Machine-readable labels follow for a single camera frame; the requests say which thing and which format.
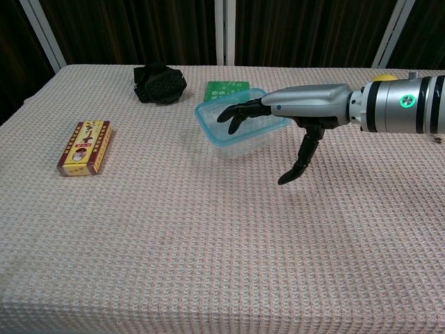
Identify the green printed packet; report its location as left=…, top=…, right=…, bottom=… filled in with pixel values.
left=204, top=80, right=251, bottom=102

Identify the clear plastic food container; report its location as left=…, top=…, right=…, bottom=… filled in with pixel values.
left=208, top=122, right=289, bottom=161

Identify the dark brown curtain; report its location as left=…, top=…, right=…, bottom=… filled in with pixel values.
left=0, top=0, right=445, bottom=126

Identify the yellow and red cardboard box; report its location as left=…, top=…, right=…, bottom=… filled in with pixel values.
left=56, top=120, right=114, bottom=177

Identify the beige waffle weave tablecloth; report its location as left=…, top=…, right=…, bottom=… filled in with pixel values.
left=0, top=64, right=445, bottom=334

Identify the black crumpled fabric strap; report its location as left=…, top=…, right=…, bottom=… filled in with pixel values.
left=133, top=62, right=188, bottom=105

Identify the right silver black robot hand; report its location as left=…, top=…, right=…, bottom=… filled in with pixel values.
left=216, top=83, right=354, bottom=186

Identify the white slanted frame post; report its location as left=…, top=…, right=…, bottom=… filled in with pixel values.
left=19, top=0, right=67, bottom=70
left=371, top=0, right=416, bottom=69

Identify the blue transparent lid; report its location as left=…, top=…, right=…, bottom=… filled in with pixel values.
left=193, top=87, right=291, bottom=145

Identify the white upright frame post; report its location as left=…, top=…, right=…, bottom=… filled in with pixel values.
left=213, top=0, right=236, bottom=66

